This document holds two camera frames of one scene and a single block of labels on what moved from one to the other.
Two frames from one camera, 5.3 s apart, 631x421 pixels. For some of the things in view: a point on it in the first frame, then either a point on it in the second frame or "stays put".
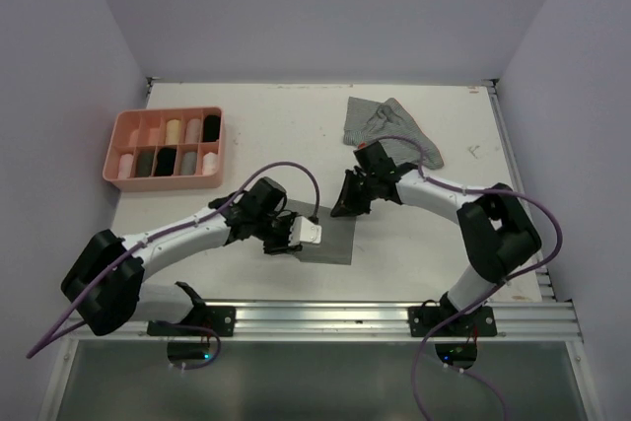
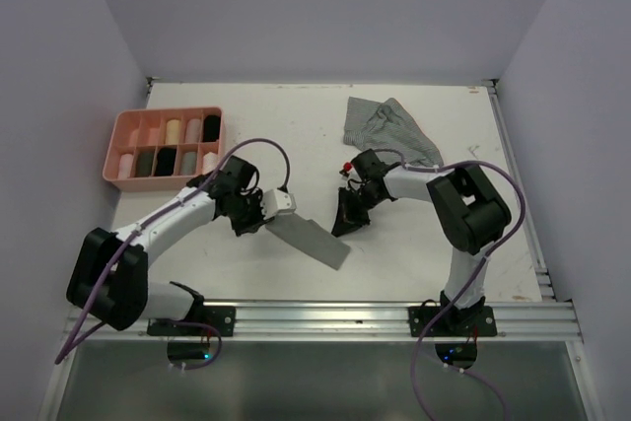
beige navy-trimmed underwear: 173,132 stays put
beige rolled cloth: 193,131 stays put
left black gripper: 282,245 to 256,221
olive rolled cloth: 145,161 stays put
